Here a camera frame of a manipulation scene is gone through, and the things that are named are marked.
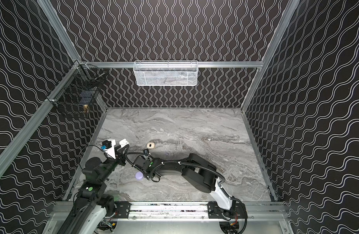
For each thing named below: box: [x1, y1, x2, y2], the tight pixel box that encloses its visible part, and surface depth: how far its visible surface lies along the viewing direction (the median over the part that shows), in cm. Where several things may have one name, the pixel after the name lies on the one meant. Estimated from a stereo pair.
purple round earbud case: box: [134, 171, 144, 180], surface depth 87 cm
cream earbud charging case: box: [146, 142, 156, 149], surface depth 99 cm
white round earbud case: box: [119, 138, 130, 148], surface depth 76 cm
